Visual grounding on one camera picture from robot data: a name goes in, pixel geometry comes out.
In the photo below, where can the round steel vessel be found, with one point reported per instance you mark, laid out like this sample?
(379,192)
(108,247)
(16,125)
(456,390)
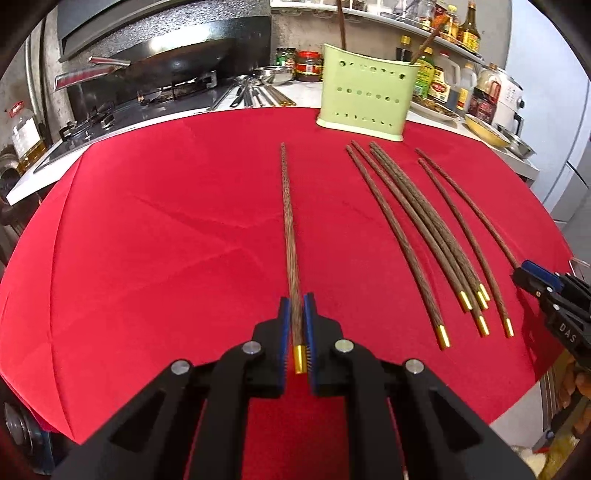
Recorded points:
(7,174)

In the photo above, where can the clear cooking oil bottle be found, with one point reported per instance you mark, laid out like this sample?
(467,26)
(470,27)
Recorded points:
(25,138)

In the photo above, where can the white kitchen appliance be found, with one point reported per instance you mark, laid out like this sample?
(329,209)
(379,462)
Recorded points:
(510,99)

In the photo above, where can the black gas stove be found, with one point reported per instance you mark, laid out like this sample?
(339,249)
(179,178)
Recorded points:
(120,115)

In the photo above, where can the gold-tipped wooden chopstick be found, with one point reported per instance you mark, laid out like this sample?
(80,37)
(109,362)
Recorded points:
(427,44)
(471,203)
(289,230)
(340,25)

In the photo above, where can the bundle of metal chopsticks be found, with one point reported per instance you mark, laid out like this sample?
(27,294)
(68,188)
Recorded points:
(272,97)

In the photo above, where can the steel mixing bowl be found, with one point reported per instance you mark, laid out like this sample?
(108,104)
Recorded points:
(273,74)

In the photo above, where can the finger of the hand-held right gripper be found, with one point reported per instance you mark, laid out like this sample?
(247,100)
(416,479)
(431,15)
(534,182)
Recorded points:
(540,271)
(528,284)

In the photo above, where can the steel ladle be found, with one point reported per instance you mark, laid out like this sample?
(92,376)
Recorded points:
(240,92)

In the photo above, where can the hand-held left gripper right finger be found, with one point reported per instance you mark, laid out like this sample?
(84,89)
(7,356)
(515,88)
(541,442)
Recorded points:
(310,344)

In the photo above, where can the large dark-label glass jar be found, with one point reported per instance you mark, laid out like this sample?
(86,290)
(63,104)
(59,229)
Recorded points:
(484,104)

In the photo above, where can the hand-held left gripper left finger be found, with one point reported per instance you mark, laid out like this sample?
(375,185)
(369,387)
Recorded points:
(284,344)

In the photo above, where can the steel wok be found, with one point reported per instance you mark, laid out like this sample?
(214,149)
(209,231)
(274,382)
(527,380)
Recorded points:
(175,62)

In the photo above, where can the tall brown sauce bottle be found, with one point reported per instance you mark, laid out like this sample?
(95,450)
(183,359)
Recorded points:
(468,30)

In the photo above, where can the grey round metal object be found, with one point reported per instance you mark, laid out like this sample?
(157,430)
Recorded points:
(21,431)

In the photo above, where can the orange sauce bottle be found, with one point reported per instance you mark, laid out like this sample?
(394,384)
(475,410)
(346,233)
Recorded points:
(438,16)

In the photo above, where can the person's yellow patterned clothing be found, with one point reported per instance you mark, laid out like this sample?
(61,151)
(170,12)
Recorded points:
(561,454)

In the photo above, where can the white refrigerator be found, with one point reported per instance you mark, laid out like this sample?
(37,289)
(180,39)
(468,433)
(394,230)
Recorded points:
(549,115)

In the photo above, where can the yellow-cap sauce bottle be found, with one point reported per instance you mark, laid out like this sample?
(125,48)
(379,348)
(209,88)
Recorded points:
(450,23)

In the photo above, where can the red-lid sauce jar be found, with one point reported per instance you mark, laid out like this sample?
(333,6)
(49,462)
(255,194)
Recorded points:
(308,65)

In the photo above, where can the small steel bowl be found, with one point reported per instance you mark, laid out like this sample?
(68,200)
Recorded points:
(519,145)

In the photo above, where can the steel range hood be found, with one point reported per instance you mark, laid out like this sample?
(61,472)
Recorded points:
(161,18)

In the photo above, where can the red-label oil jug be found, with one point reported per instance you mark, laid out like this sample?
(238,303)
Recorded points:
(442,85)

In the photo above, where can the white-cap oil jug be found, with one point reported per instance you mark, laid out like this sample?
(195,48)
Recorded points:
(466,86)

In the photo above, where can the plate of food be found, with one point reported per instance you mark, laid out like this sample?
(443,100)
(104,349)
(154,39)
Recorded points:
(434,110)

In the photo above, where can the dark soy sauce bottle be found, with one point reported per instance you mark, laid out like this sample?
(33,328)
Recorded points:
(403,50)

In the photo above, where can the green perforated utensil holder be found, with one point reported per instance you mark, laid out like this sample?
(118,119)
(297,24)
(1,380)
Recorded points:
(367,92)

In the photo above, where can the green plastic bottle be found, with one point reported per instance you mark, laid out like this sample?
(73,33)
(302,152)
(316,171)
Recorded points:
(425,76)

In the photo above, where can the yellow bowl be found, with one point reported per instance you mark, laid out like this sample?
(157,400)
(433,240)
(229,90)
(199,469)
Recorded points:
(485,130)

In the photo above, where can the bunch of wooden chopsticks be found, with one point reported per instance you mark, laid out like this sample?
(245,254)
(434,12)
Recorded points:
(443,336)

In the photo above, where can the red tablecloth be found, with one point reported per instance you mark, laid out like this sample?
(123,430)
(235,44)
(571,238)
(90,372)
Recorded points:
(161,254)

